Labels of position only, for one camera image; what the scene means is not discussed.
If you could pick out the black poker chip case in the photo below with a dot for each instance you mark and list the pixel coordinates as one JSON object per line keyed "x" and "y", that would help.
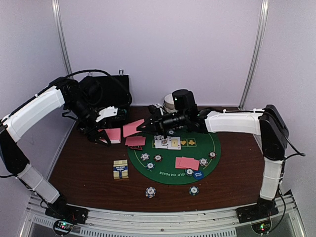
{"x": 103, "y": 92}

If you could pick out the green blue chip bottom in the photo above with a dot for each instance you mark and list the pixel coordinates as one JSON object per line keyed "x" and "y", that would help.
{"x": 189, "y": 172}

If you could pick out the round green poker mat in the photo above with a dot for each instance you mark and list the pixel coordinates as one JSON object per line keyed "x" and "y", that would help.
{"x": 193, "y": 145}

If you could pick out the white lower bowl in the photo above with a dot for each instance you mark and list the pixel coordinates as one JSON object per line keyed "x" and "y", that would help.
{"x": 169, "y": 108}

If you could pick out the brown black chip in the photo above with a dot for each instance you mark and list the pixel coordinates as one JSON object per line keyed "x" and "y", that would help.
{"x": 158, "y": 158}
{"x": 212, "y": 155}

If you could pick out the red black all-in triangle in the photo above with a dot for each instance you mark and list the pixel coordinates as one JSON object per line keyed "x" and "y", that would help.
{"x": 138, "y": 148}

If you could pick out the blue small blind button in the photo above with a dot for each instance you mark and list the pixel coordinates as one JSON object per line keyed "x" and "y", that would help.
{"x": 198, "y": 174}

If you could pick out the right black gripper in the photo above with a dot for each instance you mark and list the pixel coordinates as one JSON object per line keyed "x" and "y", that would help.
{"x": 154, "y": 124}

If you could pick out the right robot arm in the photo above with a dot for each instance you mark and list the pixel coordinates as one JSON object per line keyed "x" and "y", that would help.
{"x": 266, "y": 123}

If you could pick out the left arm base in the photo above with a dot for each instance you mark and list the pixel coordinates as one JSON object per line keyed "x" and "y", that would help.
{"x": 73, "y": 214}

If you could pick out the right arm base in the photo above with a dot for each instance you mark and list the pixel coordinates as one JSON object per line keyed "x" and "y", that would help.
{"x": 254, "y": 212}

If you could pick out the red-backed card deck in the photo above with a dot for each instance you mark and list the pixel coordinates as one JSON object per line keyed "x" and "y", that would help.
{"x": 114, "y": 134}

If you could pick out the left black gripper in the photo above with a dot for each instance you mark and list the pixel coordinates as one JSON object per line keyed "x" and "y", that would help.
{"x": 93, "y": 136}

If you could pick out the green blue chip stack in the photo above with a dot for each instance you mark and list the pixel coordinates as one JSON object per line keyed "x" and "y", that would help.
{"x": 193, "y": 190}

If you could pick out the red card bottom player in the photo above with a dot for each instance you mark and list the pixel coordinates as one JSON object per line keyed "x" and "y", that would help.
{"x": 178, "y": 163}

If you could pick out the king of clubs card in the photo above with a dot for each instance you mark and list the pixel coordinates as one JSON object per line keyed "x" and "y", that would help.
{"x": 163, "y": 142}

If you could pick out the single red-backed card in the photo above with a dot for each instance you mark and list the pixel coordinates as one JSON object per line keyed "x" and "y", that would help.
{"x": 133, "y": 142}

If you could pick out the white ceramic bowl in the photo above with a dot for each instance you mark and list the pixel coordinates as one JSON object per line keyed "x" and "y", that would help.
{"x": 168, "y": 101}

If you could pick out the blue tan chip stack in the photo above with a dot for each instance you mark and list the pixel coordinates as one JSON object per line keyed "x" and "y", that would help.
{"x": 150, "y": 192}

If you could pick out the blue tan ten chip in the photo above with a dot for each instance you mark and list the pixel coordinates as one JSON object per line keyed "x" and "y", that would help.
{"x": 144, "y": 156}

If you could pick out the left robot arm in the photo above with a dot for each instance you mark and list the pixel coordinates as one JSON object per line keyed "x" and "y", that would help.
{"x": 61, "y": 92}

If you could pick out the gold blue card box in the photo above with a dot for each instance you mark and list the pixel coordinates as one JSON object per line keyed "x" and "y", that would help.
{"x": 120, "y": 169}

